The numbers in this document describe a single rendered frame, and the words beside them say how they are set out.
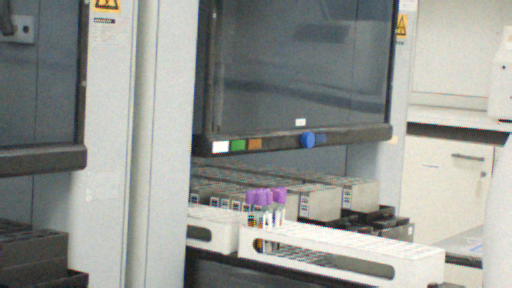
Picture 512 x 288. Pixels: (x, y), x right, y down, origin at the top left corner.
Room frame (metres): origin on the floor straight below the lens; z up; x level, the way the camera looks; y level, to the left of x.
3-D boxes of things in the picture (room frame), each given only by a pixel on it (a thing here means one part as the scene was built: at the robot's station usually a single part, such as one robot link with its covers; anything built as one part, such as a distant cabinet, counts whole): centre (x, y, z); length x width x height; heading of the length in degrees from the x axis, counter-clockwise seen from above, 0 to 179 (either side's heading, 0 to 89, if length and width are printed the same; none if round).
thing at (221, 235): (1.62, 0.12, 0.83); 0.30 x 0.10 x 0.06; 55
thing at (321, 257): (1.44, -0.14, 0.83); 0.30 x 0.10 x 0.06; 55
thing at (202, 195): (1.77, 0.06, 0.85); 0.12 x 0.02 x 0.06; 145
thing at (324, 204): (1.81, -0.14, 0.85); 0.12 x 0.02 x 0.06; 144
